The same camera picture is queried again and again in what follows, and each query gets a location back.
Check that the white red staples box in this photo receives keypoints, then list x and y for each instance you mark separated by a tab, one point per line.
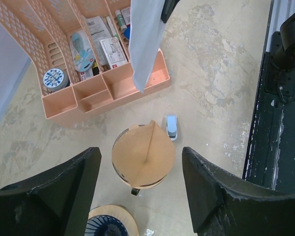
126	13

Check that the brown paper coffee filter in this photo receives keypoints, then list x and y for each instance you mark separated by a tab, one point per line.
144	153

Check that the glue stick green label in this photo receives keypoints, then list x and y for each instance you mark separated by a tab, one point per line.
120	20

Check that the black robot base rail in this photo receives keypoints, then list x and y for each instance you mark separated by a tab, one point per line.
270	156

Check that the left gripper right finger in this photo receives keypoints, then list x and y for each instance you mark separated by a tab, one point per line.
222	204

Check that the peach plastic desk organizer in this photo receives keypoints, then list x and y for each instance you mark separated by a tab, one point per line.
43	29

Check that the small blue stapler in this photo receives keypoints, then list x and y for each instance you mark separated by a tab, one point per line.
171	127

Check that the blue ribbed dripper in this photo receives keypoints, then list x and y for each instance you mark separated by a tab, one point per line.
105	225

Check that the blue stamp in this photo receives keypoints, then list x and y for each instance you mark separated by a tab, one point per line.
127	32

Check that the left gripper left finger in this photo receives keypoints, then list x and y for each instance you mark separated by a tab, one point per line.
55	202

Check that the white paper coffee filter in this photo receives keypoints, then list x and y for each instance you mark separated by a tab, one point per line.
146	30

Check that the white stapler box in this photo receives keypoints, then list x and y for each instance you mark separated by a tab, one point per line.
113	51

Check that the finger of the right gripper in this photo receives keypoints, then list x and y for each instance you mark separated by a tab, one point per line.
168	8

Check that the light blue scissors pack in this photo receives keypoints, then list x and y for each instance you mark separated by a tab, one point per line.
81	50

